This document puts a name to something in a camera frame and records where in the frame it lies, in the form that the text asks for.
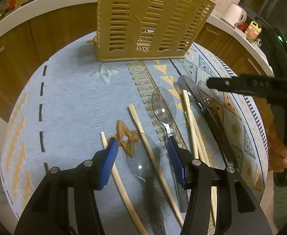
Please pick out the grey sleeve forearm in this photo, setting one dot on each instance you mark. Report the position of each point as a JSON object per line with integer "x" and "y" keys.
{"x": 280, "y": 203}

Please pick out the black spoon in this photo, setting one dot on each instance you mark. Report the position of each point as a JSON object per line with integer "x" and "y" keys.
{"x": 204, "y": 100}

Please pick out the person right hand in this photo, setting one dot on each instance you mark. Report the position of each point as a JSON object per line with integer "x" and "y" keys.
{"x": 277, "y": 151}

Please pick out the wooden base cabinets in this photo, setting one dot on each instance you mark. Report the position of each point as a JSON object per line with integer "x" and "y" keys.
{"x": 25, "y": 47}

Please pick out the clear spoon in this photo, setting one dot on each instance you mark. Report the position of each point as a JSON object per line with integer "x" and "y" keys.
{"x": 142, "y": 167}
{"x": 165, "y": 111}

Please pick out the yellow oil bottle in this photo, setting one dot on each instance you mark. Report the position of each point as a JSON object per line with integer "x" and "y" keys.
{"x": 252, "y": 31}

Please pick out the yellow plastic utensil basket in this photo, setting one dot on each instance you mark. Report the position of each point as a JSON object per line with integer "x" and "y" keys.
{"x": 131, "y": 30}

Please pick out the white countertop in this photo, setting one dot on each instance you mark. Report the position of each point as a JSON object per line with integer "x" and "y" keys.
{"x": 39, "y": 7}

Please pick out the white electric kettle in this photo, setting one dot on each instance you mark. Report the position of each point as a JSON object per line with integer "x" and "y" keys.
{"x": 234, "y": 15}

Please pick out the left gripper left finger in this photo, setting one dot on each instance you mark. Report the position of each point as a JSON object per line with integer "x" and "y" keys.
{"x": 47, "y": 211}

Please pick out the wooden chopstick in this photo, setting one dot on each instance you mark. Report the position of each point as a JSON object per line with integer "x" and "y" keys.
{"x": 199, "y": 149}
{"x": 127, "y": 201}
{"x": 193, "y": 136}
{"x": 154, "y": 161}

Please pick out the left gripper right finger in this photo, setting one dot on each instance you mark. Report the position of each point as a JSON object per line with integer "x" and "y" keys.
{"x": 238, "y": 211}

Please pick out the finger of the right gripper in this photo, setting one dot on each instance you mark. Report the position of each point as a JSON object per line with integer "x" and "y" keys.
{"x": 251, "y": 85}

